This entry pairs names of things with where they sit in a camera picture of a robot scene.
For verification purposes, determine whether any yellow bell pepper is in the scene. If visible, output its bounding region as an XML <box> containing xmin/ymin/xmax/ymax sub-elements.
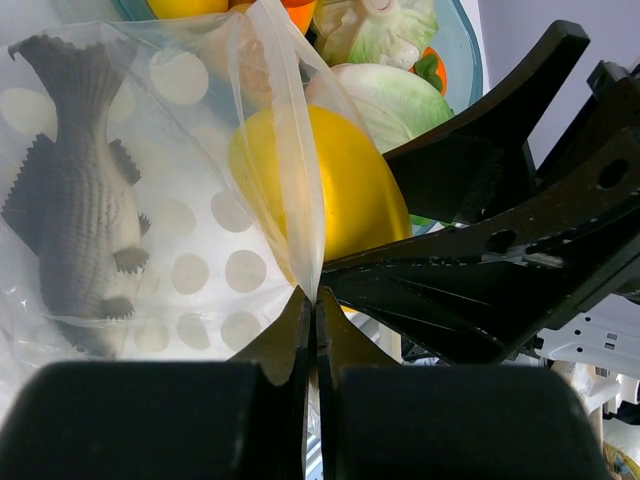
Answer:
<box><xmin>228</xmin><ymin>105</ymin><xmax>411</xmax><ymax>284</ymax></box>

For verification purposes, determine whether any grey toy fish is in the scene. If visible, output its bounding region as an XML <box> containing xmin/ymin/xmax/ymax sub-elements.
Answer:
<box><xmin>1</xmin><ymin>35</ymin><xmax>151</xmax><ymax>359</ymax></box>

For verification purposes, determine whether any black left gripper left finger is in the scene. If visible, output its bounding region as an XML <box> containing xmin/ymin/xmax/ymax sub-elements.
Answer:
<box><xmin>231</xmin><ymin>287</ymin><xmax>311</xmax><ymax>479</ymax></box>

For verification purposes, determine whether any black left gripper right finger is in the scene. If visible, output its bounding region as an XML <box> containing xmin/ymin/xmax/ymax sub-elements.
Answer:
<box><xmin>314</xmin><ymin>287</ymin><xmax>399</xmax><ymax>479</ymax></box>

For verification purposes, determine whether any yellow peach fruit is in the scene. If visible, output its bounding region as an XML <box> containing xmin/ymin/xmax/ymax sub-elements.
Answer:
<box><xmin>281</xmin><ymin>0</ymin><xmax>317</xmax><ymax>35</ymax></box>

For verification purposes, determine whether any orange persimmon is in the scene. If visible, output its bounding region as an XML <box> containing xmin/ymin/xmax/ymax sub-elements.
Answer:
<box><xmin>410</xmin><ymin>47</ymin><xmax>448</xmax><ymax>95</ymax></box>

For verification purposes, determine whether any green white lettuce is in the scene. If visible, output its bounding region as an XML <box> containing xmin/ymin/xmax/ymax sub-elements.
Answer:
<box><xmin>305</xmin><ymin>64</ymin><xmax>454</xmax><ymax>153</ymax></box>

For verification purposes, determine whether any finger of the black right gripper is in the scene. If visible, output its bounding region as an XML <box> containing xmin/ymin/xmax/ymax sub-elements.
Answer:
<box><xmin>384</xmin><ymin>20</ymin><xmax>589</xmax><ymax>223</ymax></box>
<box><xmin>321</xmin><ymin>127</ymin><xmax>639</xmax><ymax>364</ymax></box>

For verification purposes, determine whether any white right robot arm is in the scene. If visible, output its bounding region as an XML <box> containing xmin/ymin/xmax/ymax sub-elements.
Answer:
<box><xmin>312</xmin><ymin>20</ymin><xmax>639</xmax><ymax>479</ymax></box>

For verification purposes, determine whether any clear dotted zip bag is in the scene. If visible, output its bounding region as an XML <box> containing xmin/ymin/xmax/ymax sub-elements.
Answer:
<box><xmin>0</xmin><ymin>0</ymin><xmax>381</xmax><ymax>480</ymax></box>

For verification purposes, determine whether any yellow lemon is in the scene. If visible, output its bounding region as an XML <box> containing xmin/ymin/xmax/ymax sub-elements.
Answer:
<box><xmin>147</xmin><ymin>0</ymin><xmax>229</xmax><ymax>19</ymax></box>

